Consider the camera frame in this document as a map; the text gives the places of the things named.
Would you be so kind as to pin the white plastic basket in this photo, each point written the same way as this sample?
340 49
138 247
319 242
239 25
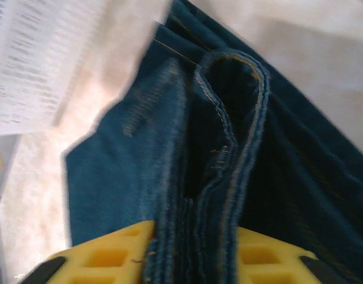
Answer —
36 65

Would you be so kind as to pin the plain denim skirt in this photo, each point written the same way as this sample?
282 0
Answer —
140 162

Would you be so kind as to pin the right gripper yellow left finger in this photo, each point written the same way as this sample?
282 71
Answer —
104 257

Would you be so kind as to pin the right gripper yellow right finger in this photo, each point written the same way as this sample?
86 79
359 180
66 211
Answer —
273 260

